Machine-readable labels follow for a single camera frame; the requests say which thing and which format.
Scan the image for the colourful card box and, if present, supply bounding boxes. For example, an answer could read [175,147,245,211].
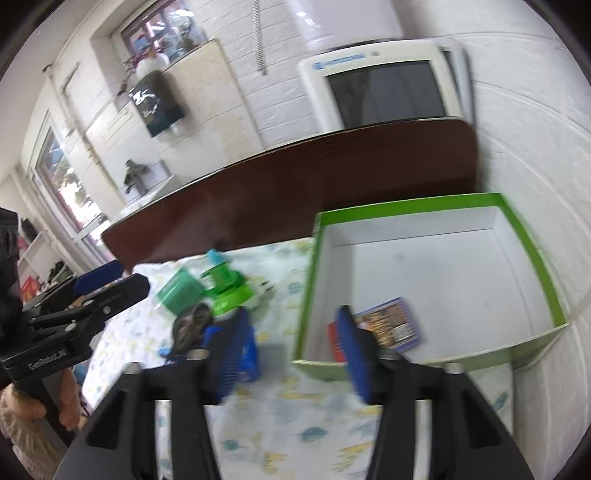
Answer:
[353,297,422,353]

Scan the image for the giraffe print cloth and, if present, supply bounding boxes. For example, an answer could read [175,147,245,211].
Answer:
[82,238,514,479]

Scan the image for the left hand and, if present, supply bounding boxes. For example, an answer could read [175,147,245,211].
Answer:
[2,369,81,431]

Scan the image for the dark brown table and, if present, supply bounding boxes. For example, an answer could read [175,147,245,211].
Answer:
[102,118,479,270]

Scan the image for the green mosquito repellent plug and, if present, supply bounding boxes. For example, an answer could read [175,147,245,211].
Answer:
[199,249,273,320]

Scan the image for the white shelf unit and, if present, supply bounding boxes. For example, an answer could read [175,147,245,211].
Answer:
[17,231,74,302]

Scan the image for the grey faucet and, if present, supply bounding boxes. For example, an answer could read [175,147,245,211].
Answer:
[124,159,149,196]

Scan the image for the white water dispenser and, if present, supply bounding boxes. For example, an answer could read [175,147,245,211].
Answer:
[288,1,475,133]

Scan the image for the blue plastic box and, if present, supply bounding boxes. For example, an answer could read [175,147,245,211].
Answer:
[202,320,260,383]

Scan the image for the green cardboard box tray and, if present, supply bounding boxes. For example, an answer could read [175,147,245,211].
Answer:
[293,193,567,381]

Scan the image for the white flower vase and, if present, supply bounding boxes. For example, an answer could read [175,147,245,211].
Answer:
[135,53,170,81]

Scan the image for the green label water bottle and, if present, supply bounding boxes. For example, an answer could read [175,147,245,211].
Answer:
[155,267,205,317]

